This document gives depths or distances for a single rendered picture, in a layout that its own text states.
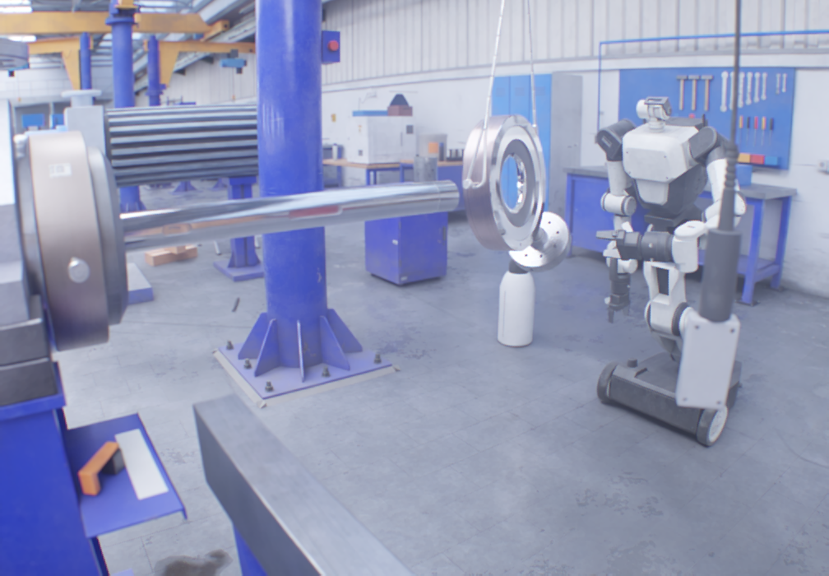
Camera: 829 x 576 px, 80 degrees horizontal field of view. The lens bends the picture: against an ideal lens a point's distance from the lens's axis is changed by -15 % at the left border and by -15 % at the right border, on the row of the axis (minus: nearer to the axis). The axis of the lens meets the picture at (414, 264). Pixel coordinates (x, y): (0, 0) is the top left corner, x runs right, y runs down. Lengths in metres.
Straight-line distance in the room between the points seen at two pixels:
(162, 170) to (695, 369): 4.22
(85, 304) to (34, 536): 0.33
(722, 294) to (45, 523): 0.91
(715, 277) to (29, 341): 0.82
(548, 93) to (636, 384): 3.97
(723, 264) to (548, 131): 5.32
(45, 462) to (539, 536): 1.52
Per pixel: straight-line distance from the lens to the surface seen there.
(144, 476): 0.87
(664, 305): 2.38
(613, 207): 2.36
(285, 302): 2.90
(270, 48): 2.80
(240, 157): 4.79
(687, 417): 2.53
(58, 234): 0.88
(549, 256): 1.77
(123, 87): 8.12
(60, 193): 0.90
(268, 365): 2.99
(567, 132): 6.22
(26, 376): 0.74
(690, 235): 1.67
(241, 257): 5.06
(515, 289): 3.25
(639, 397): 2.63
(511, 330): 3.32
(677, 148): 2.07
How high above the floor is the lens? 1.26
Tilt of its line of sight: 14 degrees down
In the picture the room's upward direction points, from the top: straight up
